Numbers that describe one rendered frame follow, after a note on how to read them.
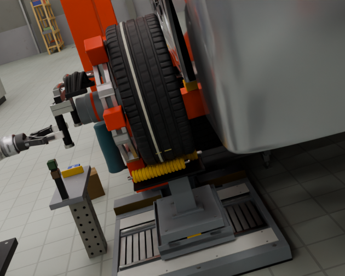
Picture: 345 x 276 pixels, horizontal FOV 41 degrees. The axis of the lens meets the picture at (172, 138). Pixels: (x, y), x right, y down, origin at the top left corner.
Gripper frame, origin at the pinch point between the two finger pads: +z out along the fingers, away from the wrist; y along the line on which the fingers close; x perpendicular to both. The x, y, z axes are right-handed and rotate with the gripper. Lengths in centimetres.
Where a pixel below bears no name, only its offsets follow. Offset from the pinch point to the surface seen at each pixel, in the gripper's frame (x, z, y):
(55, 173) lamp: -23.2, -14.3, -16.0
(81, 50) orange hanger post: 25, 9, -66
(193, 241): -68, 40, 2
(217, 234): -68, 51, 2
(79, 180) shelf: -38, -10, -38
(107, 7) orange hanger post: 40, 19, -259
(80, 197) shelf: -38.7, -7.2, -16.3
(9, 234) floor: -83, -83, -100
